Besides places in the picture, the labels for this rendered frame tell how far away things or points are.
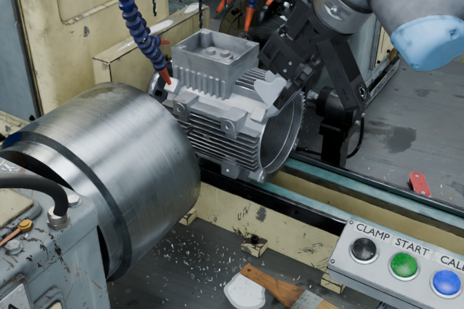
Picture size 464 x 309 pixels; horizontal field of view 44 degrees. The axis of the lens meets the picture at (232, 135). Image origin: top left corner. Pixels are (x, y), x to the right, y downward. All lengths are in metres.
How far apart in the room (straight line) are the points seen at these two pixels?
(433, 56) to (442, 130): 0.82
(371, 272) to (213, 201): 0.46
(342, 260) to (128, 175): 0.29
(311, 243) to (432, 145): 0.51
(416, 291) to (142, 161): 0.38
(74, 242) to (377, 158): 0.86
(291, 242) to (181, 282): 0.21
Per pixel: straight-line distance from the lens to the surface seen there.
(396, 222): 1.08
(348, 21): 0.79
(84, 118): 0.80
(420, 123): 1.52
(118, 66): 1.00
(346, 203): 1.09
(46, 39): 1.04
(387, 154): 1.38
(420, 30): 0.68
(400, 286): 0.73
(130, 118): 0.81
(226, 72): 0.97
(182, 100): 1.00
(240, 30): 1.25
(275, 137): 1.11
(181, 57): 1.01
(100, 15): 1.13
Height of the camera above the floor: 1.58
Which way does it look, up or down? 34 degrees down
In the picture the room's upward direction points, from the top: straight up
